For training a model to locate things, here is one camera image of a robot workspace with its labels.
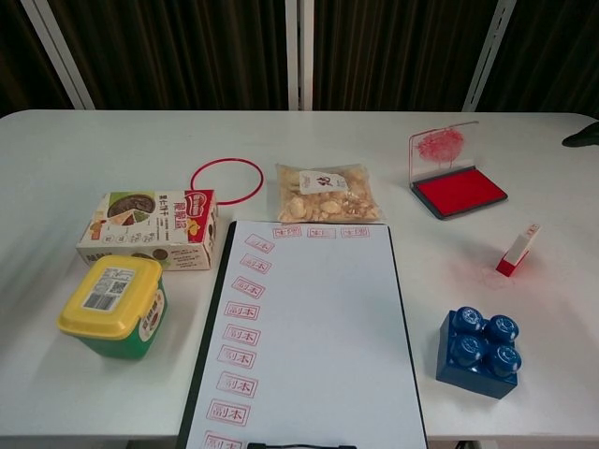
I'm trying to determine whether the right robot hand grey black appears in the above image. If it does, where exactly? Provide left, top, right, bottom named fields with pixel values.
left=562, top=124, right=599, bottom=149

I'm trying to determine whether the red white stamp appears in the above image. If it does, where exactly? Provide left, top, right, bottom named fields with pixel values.
left=494, top=223, right=543, bottom=277

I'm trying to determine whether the food carton box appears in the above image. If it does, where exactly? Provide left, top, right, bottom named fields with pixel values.
left=75, top=189, right=219, bottom=272

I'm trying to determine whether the red ink pad clear lid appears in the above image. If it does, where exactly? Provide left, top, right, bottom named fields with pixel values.
left=407, top=120, right=510, bottom=220

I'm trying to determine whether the blue building block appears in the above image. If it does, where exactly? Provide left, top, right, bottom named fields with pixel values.
left=435, top=306, right=523, bottom=399

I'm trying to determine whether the clear bag of snacks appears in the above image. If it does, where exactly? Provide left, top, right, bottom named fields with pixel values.
left=273, top=162, right=387, bottom=224

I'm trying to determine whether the white stamped paper sheet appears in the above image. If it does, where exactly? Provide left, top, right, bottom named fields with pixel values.
left=185, top=222, right=428, bottom=449

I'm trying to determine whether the dark brown curtain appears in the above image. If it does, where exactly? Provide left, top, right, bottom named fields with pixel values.
left=0, top=0, right=599, bottom=118

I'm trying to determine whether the black clipboard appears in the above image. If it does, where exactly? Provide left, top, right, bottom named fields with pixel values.
left=176, top=220, right=430, bottom=449

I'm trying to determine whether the green container yellow lid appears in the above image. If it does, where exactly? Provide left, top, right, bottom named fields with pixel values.
left=56, top=254, right=168, bottom=361

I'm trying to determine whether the white slanted frame post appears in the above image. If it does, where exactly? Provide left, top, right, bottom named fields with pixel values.
left=21, top=0, right=95, bottom=111
left=462, top=0, right=516, bottom=112

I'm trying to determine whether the white upright frame post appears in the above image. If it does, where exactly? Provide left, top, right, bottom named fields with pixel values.
left=285, top=0, right=314, bottom=112

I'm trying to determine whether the red cord ring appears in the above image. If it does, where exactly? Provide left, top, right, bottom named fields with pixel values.
left=190, top=158, right=265, bottom=206

